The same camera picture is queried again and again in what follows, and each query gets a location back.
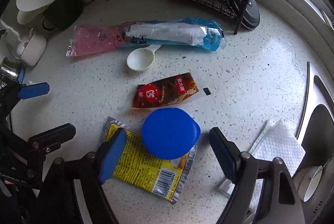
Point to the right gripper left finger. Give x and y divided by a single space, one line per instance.
57 201

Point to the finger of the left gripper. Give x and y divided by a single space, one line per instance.
15 92
52 139

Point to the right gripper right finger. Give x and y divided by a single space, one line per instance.
278 202

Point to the white paper towel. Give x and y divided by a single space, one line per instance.
275 140

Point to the yellow snack packet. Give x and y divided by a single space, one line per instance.
133 164

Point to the blue round lid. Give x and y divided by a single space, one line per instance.
169 133

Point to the red brown sauce packet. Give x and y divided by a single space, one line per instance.
165 92

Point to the white plastic scoop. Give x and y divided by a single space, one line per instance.
142 59

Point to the blue white plastic wrapper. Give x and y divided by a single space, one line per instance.
89 40

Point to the small steel kettle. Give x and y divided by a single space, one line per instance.
11 71

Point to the white ceramic bowl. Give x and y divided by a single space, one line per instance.
307 181

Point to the small white sugar pot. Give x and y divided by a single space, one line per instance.
31 47

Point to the stainless steel sink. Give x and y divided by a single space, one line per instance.
315 134

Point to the black utensil cup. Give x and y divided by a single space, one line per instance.
63 13

